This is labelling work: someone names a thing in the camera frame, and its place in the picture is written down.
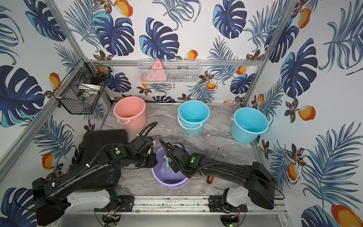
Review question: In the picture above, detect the mint green microfiber cloth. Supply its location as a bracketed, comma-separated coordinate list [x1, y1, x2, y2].
[166, 159, 179, 172]

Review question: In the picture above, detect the purple plastic bucket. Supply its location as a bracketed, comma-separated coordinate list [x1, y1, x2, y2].
[151, 148, 190, 190]

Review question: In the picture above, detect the pink plastic bucket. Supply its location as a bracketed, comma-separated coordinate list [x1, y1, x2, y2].
[113, 96, 147, 131]

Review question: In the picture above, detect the teal bucket with white handle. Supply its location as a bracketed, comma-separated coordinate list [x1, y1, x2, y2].
[177, 100, 210, 135]

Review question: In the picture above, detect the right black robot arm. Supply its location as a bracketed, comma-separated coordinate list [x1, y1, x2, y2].
[160, 140, 277, 210]

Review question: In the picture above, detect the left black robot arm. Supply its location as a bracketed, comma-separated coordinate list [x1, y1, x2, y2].
[32, 135, 157, 226]

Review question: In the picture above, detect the black ribbed case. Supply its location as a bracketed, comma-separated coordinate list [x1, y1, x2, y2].
[69, 129, 128, 190]

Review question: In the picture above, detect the pink triangular sponge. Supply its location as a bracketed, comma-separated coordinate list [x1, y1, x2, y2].
[144, 60, 167, 82]

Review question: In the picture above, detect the orange handled screwdriver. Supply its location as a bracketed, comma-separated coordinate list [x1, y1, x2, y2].
[207, 148, 220, 184]

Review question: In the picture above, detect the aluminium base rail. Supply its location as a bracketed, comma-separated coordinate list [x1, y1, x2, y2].
[56, 194, 288, 215]

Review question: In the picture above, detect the teal bucket on wall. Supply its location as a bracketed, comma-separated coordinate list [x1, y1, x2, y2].
[231, 107, 269, 144]

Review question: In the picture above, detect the black wire basket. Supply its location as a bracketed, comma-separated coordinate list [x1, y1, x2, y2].
[52, 59, 112, 115]

